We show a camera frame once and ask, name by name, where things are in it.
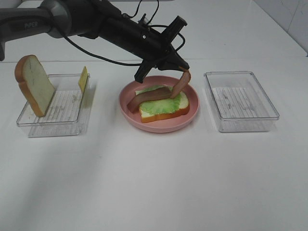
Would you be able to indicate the left clear plastic container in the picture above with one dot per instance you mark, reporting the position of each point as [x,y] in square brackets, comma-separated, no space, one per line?
[68,113]

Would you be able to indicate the yellow cheese slice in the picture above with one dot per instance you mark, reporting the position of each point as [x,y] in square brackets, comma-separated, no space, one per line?
[82,82]

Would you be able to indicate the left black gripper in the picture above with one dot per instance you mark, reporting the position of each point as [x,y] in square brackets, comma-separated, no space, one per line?
[153,47]

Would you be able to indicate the bread slice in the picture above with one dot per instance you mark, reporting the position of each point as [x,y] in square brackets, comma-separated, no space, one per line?
[165,116]
[34,84]

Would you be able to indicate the bacon strip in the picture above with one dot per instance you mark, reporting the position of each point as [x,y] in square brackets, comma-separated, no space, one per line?
[152,95]
[181,84]

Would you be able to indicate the green lettuce leaf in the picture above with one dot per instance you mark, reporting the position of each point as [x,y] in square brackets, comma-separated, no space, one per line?
[164,106]

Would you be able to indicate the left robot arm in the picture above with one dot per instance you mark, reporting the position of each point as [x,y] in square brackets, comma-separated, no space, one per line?
[92,19]

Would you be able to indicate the pink round plate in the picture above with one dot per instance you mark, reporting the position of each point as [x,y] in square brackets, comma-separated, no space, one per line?
[159,126]

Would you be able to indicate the right clear plastic container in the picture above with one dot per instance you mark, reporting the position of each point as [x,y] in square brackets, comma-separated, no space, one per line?
[238,102]

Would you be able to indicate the clear plastic container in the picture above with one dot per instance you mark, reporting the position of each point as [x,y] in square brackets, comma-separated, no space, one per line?
[238,102]
[68,113]

